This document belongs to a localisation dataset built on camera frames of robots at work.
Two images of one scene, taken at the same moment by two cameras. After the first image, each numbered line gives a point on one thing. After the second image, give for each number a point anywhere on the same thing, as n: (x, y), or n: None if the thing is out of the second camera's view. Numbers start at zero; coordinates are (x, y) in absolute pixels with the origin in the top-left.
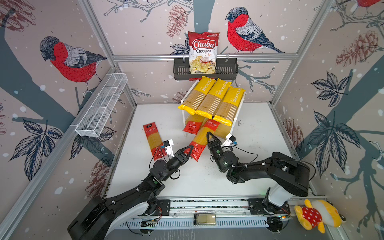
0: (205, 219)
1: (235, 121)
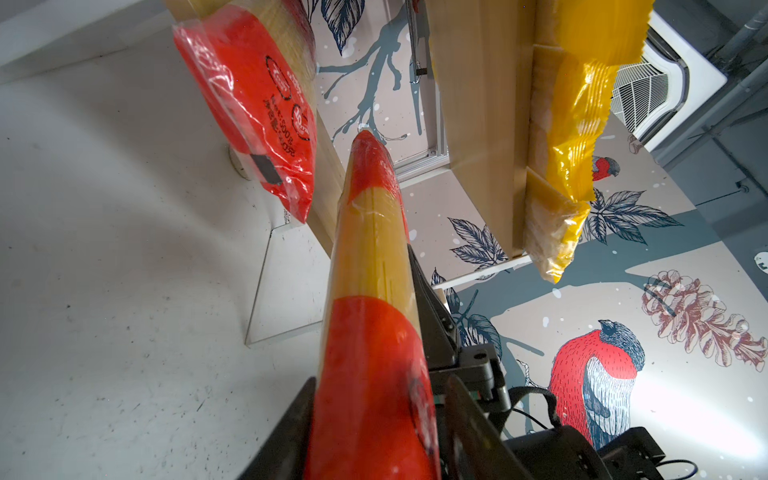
0: None
1: (483, 54)
